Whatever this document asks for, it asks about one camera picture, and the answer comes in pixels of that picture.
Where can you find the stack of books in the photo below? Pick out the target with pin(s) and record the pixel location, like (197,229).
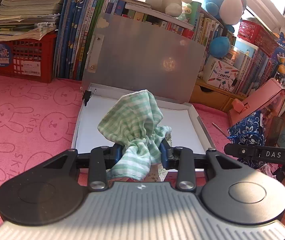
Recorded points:
(28,18)

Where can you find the white colourful printed box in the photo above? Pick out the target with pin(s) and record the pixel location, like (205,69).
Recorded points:
(219,74)

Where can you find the blue white large plush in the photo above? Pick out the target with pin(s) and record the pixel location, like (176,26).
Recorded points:
(229,12)

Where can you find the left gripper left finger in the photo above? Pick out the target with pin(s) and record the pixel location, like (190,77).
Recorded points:
(101,159)

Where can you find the blue brocade pouch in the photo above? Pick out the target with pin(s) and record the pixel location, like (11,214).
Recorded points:
(249,131)

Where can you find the wooden drawer organizer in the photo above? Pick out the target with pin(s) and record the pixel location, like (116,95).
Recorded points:
(213,97)

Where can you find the silver open box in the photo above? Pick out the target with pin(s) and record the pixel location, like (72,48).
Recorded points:
(126,56)

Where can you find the green checkered cloth pouch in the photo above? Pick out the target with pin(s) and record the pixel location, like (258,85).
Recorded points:
(133,123)

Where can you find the red plastic basket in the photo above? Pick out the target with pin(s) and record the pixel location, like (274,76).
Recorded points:
(28,58)

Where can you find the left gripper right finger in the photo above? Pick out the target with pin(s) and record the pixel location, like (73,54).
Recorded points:
(181,159)

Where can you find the pink bunny table mat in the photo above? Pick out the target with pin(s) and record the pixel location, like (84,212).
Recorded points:
(23,106)

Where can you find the black binder clip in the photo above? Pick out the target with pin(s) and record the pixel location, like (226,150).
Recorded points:
(87,94)

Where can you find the metal rod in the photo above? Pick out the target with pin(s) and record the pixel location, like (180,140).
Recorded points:
(219,129)

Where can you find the small red basket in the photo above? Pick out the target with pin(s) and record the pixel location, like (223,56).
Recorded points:
(257,35)

